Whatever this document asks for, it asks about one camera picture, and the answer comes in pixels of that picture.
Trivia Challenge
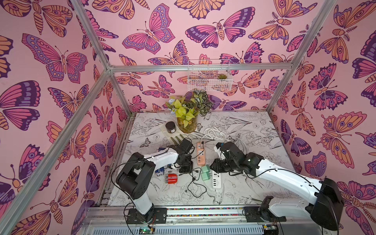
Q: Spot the pink power strip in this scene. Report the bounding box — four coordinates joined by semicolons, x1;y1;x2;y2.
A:
196;144;206;166

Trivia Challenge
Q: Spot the green power adapter cube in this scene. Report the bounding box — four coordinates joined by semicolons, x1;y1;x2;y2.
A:
201;165;211;173

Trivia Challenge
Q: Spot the black charging cable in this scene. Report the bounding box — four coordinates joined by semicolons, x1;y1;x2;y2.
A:
164;140;208;198

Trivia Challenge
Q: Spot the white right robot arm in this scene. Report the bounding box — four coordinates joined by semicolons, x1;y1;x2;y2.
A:
210;142;344;231

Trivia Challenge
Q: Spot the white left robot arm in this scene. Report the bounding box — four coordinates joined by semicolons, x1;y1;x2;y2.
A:
115;138;194;222

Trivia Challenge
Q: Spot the white power strip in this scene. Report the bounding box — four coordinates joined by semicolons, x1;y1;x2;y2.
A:
212;171;222;189

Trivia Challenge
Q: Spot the small black jar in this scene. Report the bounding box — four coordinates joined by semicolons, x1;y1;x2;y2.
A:
165;121;176;134

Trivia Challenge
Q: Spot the potted green artificial plant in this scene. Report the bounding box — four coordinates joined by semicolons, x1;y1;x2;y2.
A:
165;91;214;133

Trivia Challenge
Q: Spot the small plant in basket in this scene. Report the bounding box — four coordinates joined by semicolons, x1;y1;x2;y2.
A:
217;73;228;80

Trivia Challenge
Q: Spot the white wire wall basket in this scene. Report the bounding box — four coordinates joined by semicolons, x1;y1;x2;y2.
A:
186;63;233;93

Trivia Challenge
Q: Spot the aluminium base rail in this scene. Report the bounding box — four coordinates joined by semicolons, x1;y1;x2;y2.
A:
78;205;334;235

